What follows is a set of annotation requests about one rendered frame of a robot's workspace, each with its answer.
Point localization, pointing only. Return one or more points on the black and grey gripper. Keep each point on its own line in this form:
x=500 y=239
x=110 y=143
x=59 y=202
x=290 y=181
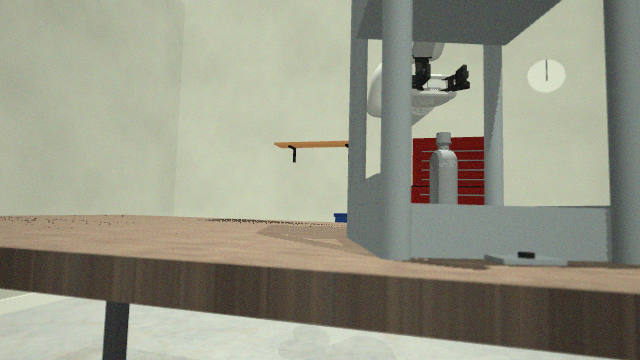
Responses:
x=432 y=90

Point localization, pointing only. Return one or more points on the grey bottle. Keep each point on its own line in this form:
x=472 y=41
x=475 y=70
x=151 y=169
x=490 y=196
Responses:
x=443 y=172

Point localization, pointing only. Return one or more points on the pale grey shelving unit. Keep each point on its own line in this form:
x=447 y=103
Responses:
x=380 y=215

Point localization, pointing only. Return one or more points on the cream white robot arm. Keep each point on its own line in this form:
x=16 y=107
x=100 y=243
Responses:
x=422 y=53

